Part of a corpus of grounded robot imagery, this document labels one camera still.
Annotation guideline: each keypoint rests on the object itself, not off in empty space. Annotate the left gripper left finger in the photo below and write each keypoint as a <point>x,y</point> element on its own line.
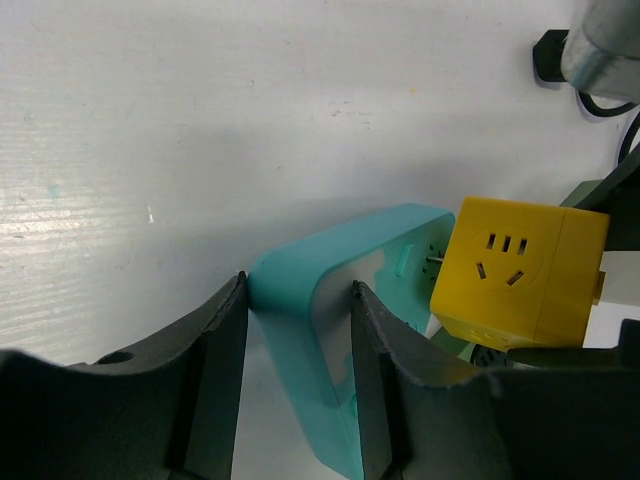
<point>165,407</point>

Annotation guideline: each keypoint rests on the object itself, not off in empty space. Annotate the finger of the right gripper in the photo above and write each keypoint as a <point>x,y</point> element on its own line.
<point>618,196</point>

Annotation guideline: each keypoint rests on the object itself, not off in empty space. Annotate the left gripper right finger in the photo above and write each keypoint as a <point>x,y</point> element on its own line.
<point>423,413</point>

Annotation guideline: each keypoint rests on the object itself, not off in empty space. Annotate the green power strip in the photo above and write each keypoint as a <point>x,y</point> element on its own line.
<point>580,195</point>

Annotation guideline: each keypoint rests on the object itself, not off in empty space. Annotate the yellow cube socket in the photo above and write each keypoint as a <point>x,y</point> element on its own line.
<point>520,280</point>

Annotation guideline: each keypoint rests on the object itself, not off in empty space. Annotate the teal triangular power strip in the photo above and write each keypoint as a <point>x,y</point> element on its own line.
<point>300,294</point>

